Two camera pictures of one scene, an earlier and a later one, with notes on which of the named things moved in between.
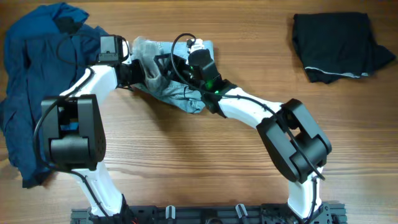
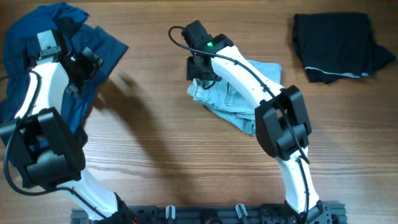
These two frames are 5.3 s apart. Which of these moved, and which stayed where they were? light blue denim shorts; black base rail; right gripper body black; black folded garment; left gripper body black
Moved: light blue denim shorts; left gripper body black; right gripper body black
Stayed: black base rail; black folded garment
